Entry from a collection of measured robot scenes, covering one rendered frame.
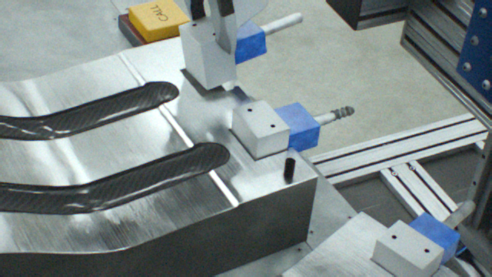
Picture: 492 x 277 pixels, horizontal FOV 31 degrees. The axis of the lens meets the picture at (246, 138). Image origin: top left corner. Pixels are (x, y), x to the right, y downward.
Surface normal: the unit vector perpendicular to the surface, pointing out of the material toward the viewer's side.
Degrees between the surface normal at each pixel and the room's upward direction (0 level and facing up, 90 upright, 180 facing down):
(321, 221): 0
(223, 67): 82
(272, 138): 90
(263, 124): 0
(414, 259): 0
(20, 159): 27
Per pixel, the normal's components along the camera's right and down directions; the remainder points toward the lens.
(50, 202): 0.46, -0.78
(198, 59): -0.86, 0.36
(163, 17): 0.07, -0.76
